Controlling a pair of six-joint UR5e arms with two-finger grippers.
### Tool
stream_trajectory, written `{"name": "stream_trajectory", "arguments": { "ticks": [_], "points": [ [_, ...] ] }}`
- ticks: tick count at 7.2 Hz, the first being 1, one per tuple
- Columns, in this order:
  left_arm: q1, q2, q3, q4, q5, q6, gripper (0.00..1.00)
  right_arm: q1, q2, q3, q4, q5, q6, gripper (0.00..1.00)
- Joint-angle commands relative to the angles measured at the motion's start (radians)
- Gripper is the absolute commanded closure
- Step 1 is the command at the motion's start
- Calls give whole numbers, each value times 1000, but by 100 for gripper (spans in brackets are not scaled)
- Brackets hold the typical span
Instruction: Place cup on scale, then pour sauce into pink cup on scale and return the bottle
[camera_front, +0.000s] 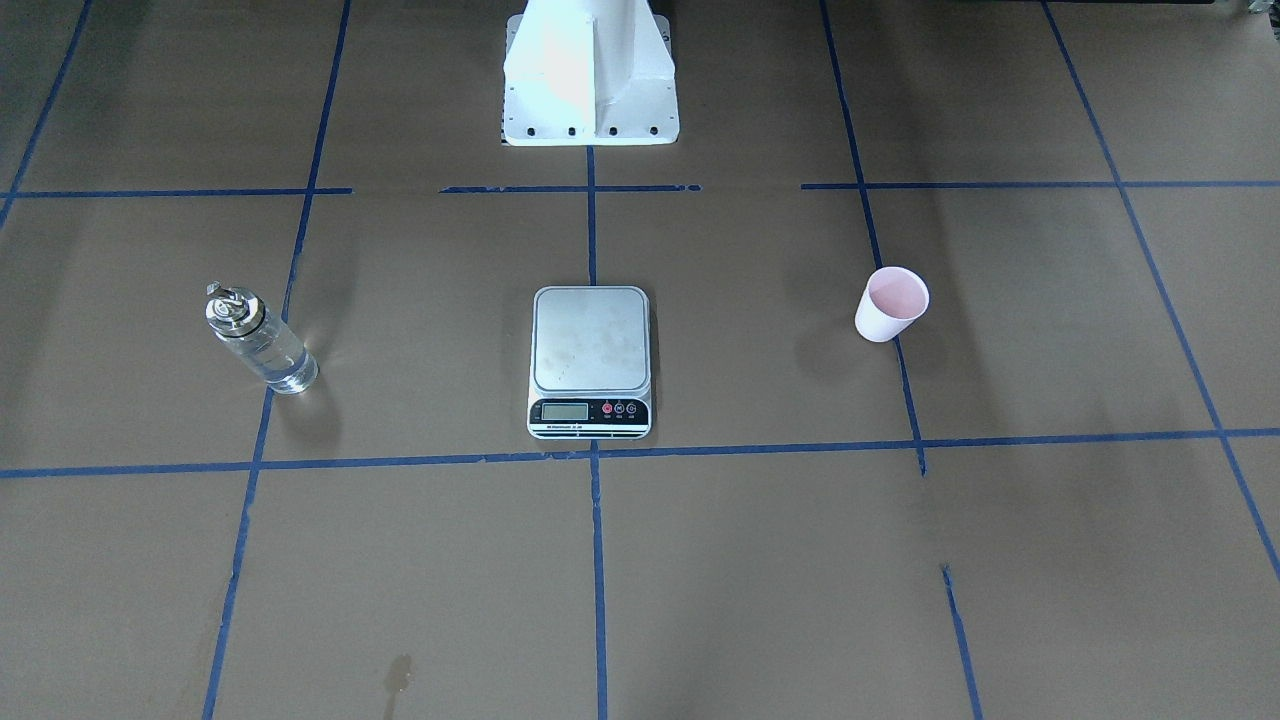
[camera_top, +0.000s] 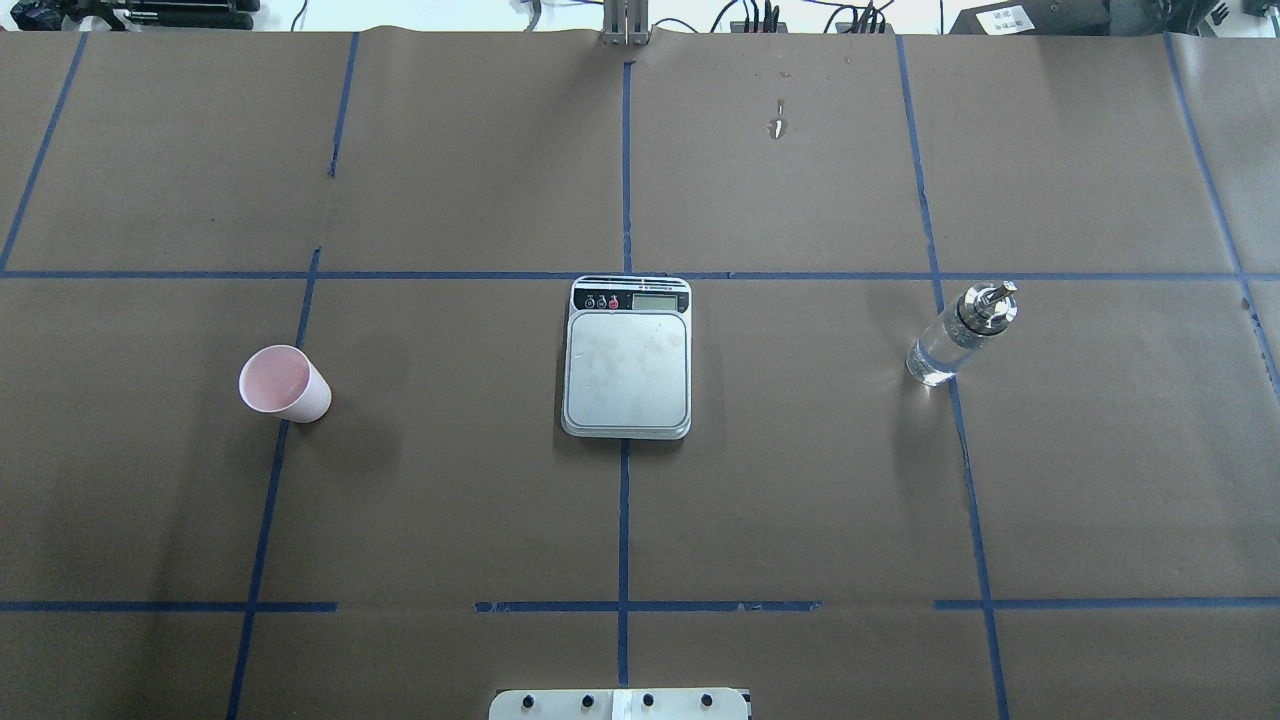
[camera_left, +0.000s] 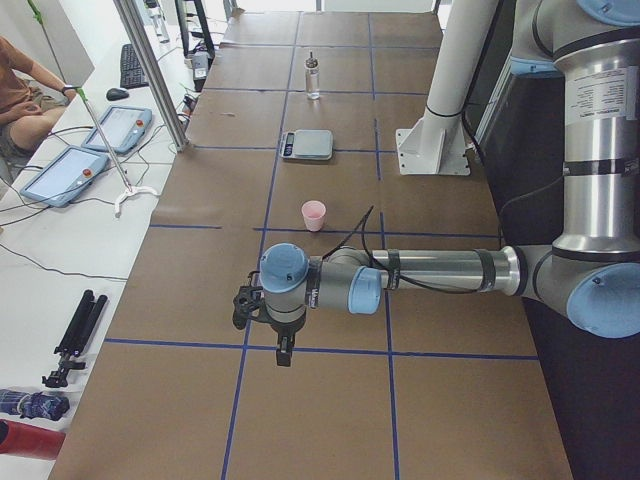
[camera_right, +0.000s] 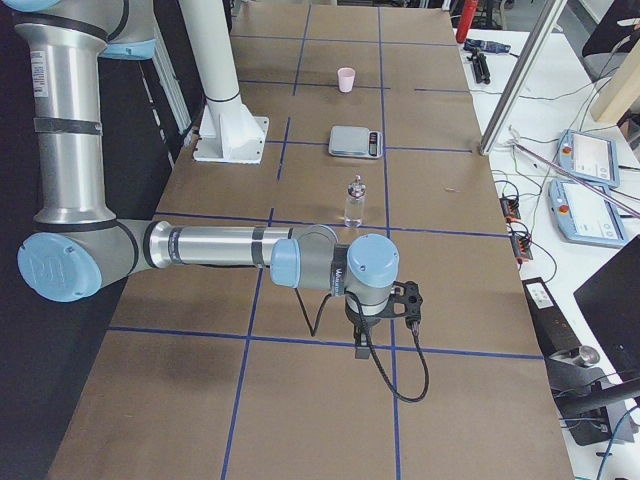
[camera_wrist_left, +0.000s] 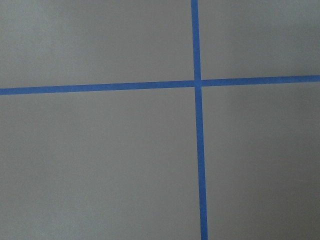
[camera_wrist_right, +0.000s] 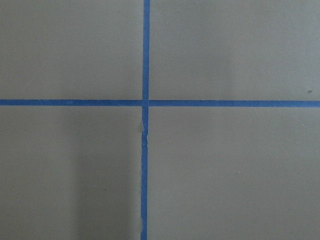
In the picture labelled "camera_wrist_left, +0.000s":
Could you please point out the brown paper table cover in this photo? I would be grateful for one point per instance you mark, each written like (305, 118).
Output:
(159, 119)

